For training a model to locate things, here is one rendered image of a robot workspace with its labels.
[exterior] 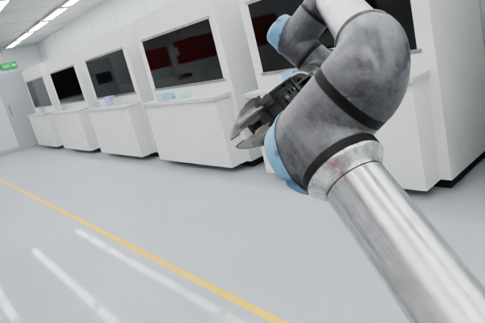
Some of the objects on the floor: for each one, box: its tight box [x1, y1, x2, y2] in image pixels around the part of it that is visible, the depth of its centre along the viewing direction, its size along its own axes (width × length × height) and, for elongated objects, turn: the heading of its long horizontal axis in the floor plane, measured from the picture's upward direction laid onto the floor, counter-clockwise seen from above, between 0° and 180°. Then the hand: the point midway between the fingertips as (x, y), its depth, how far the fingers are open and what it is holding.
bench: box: [232, 0, 485, 191], centre depth 362 cm, size 108×180×200 cm, turn 86°
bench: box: [78, 25, 160, 157], centre depth 700 cm, size 108×180×200 cm, turn 86°
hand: (236, 140), depth 74 cm, fingers closed
